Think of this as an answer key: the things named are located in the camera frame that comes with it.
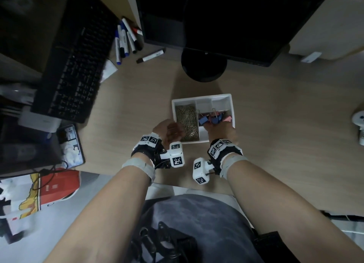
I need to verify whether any person's left hand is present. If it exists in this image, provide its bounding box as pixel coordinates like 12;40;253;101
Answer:
152;119;185;149

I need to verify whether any person's right hand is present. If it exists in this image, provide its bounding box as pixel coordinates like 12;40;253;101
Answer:
203;120;238;144

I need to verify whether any person's left forearm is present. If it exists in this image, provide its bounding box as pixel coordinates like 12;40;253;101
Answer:
43;153;151;263

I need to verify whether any person's right forearm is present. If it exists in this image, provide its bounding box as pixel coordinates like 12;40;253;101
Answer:
227;159;364;263

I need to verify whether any large blue binder clip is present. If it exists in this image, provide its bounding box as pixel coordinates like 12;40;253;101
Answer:
210;109;224;124

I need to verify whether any pile of gold paper clips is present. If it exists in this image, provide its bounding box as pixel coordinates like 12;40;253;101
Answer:
175;105;200;142

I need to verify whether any white divided organizer tray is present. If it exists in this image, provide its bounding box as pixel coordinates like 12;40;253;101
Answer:
171;94;236;144

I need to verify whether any grey right wrist band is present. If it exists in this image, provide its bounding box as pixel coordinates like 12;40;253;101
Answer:
221;154;248;180

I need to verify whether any grey wrist band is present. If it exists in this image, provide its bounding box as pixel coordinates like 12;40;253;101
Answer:
221;154;248;180
122;158;156;184

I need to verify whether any grey left wrist band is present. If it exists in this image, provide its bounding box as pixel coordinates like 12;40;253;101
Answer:
122;158;156;184

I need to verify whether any round black monitor stand base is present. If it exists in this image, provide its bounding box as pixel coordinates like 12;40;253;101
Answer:
181;47;228;83

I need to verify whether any white marker with dark cap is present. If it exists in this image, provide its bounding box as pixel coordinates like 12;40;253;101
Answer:
136;49;166;64

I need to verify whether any white paper sheet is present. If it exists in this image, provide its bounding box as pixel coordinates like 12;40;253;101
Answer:
99;59;119;83

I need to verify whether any grey shirt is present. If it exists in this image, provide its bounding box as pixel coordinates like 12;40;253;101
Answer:
134;194;258;263

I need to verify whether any white marker with black cap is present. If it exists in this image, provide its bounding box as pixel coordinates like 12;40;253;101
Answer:
125;30;138;54

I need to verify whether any white marker with blue cap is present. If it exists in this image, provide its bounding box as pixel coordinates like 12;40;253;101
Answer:
115;25;123;66

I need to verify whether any blue-banded white marker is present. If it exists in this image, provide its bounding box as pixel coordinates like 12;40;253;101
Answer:
119;20;129;57

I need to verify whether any long black-tipped marker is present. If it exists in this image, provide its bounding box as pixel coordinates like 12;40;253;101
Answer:
122;17;143;52

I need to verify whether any black tablet with stickers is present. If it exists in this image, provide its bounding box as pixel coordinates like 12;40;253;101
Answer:
56;124;86;168

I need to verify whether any white marker with red cap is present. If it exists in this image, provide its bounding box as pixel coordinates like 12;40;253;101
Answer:
129;21;143;36

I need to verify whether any black computer monitor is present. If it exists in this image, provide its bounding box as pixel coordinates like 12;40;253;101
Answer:
133;0;337;68

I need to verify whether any black chest harness clip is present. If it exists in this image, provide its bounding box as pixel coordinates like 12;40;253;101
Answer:
133;221;198;263

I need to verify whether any black keyboard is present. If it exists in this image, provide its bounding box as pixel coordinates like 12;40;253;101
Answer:
30;0;120;124

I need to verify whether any white tag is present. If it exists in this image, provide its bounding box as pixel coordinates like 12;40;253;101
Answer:
300;51;322;64

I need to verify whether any red and white bag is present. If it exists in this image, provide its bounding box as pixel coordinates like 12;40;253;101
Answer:
0;169;82;221

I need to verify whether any white box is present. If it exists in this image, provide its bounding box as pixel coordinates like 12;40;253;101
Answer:
18;106;62;133

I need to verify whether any white plastic device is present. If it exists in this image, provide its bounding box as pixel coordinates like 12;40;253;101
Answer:
351;110;364;146

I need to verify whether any left wrist camera with markers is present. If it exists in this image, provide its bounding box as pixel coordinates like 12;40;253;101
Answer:
131;132;185;170

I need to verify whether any wrist camera with markers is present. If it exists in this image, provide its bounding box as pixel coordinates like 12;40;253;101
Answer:
192;138;244;185
131;132;185;170

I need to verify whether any right wrist camera with markers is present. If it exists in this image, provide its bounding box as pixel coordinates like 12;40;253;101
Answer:
192;138;244;185

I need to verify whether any thin black cable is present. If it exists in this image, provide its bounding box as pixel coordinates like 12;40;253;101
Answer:
31;160;69;191

